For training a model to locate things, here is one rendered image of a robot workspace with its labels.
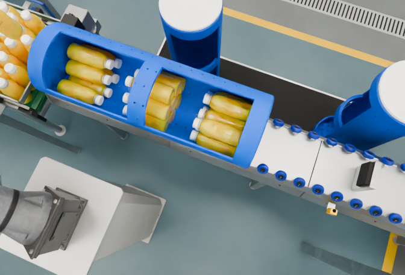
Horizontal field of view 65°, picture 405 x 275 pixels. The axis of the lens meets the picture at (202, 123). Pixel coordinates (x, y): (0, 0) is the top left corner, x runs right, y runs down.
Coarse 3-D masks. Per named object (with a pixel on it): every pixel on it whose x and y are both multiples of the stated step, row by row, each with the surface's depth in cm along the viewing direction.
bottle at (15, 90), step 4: (8, 80) 131; (12, 80) 133; (8, 84) 130; (12, 84) 131; (16, 84) 133; (0, 88) 129; (4, 88) 129; (8, 88) 130; (12, 88) 131; (16, 88) 133; (20, 88) 136; (24, 88) 139; (4, 92) 131; (8, 92) 131; (12, 92) 132; (16, 92) 134; (20, 92) 136; (12, 96) 134; (16, 96) 135; (20, 96) 137; (28, 96) 142; (32, 96) 144; (28, 100) 143
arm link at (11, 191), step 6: (0, 186) 86; (0, 192) 84; (6, 192) 85; (12, 192) 86; (0, 198) 83; (6, 198) 84; (12, 198) 85; (0, 204) 82; (6, 204) 83; (0, 210) 82; (6, 210) 83; (0, 216) 82; (0, 222) 82
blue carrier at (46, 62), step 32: (64, 32) 117; (32, 64) 115; (64, 64) 136; (128, 64) 135; (160, 64) 113; (64, 96) 120; (192, 96) 134; (256, 96) 109; (192, 128) 132; (256, 128) 104
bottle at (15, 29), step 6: (0, 12) 108; (0, 18) 108; (6, 18) 111; (12, 18) 116; (0, 24) 110; (6, 24) 112; (12, 24) 114; (18, 24) 118; (0, 30) 113; (6, 30) 113; (12, 30) 115; (18, 30) 118; (6, 36) 118; (12, 36) 118; (18, 36) 119
